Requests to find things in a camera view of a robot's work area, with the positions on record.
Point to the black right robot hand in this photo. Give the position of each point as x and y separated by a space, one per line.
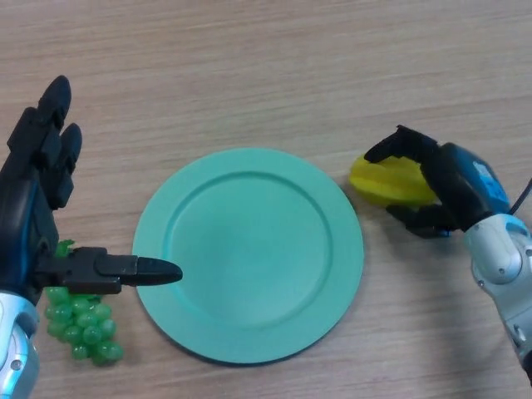
461 183

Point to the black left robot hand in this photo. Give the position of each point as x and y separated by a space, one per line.
21 216

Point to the yellow starfruit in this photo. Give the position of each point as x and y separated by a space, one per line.
390 183

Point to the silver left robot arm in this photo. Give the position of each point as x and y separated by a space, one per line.
14 345

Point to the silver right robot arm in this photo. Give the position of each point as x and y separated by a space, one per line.
498 249

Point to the green round plate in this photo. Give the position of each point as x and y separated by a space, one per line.
249 270

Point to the green grape bunch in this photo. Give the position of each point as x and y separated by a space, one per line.
87 332

